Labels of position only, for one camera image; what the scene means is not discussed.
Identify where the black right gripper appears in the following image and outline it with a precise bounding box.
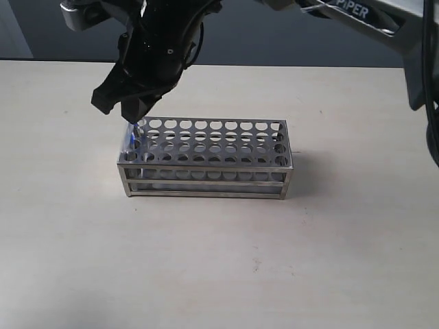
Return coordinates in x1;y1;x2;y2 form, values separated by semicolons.
91;1;222;123

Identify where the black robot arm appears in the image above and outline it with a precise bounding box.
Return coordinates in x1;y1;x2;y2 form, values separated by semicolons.
91;1;438;129

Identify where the stainless steel test tube rack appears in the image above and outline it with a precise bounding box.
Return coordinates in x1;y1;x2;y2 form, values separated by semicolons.
117;117;294;199

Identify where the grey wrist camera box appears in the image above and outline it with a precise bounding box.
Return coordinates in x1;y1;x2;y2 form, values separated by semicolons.
60;1;110;32

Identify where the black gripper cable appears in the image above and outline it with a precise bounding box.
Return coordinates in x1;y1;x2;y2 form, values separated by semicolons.
181;13;206;71

